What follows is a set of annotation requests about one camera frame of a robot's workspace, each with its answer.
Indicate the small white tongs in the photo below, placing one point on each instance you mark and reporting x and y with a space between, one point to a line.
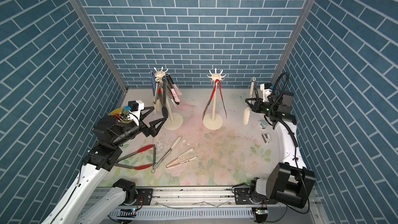
179 162

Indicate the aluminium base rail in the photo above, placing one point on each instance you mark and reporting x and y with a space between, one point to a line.
208 202

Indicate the blue cream tongs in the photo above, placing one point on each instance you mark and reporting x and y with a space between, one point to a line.
153 82

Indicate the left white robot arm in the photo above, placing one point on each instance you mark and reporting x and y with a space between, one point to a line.
112 133

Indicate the black steel tongs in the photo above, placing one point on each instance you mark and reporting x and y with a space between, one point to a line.
166 108

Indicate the red tipped steel tongs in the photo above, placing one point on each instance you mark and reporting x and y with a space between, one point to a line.
134 161

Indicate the steel tongs white tips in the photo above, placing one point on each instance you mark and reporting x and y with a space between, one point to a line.
156 164

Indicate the small grey clip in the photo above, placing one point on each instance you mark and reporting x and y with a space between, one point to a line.
266 138

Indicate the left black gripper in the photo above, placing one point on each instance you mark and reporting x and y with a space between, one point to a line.
146 132

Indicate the steel tongs cream tips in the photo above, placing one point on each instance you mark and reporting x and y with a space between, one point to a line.
158 86

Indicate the small white clip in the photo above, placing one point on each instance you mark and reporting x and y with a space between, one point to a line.
263 124

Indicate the yellow cup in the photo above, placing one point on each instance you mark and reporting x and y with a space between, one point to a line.
118 114

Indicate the cream utensil rack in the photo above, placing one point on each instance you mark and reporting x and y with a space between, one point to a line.
213 120
178 119

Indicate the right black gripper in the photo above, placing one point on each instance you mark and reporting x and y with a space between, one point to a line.
256 107

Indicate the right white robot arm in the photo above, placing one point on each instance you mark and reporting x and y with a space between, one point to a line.
290 182

